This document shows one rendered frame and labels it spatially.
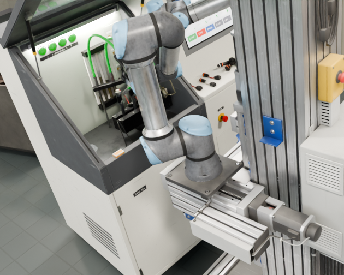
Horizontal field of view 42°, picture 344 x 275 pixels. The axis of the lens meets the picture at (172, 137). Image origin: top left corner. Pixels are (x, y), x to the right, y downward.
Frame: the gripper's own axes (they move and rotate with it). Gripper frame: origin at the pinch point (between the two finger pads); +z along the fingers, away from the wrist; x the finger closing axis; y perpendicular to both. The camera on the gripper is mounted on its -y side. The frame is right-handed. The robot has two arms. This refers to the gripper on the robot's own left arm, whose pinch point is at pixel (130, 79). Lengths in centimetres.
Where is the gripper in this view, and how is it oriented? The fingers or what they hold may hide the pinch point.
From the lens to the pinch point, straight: 216.7
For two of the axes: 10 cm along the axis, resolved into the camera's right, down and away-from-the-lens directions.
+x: 8.0, -5.8, 1.9
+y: 6.0, 7.8, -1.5
